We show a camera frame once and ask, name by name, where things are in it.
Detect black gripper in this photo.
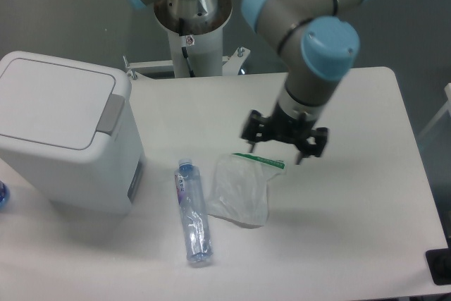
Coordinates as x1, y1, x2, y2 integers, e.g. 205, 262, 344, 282
240, 103, 329, 165

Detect white push-button trash can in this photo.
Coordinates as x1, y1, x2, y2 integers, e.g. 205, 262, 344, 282
1, 51, 145, 214

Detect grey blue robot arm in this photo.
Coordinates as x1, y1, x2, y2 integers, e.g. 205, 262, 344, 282
129, 0, 368, 160

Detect clear bag green strip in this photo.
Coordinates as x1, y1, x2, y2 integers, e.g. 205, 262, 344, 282
206, 153, 285, 228

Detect clear plastic water bottle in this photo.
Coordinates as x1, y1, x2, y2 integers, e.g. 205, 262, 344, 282
174, 159, 214, 266

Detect black device at right edge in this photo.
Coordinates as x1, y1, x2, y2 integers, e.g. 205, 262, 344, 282
426, 248, 450, 285

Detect blue bottle at left edge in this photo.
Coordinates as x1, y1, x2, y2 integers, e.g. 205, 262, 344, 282
0, 181, 11, 210

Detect white pedestal base frame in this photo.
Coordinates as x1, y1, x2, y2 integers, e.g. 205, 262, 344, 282
123, 47, 251, 80

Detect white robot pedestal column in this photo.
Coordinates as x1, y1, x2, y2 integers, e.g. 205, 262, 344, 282
153, 0, 233, 79

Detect black pedestal cable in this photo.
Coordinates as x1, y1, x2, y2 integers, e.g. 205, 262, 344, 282
178, 18, 197, 78

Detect white frame at right edge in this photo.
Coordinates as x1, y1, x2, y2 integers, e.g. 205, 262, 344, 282
418, 83, 450, 149

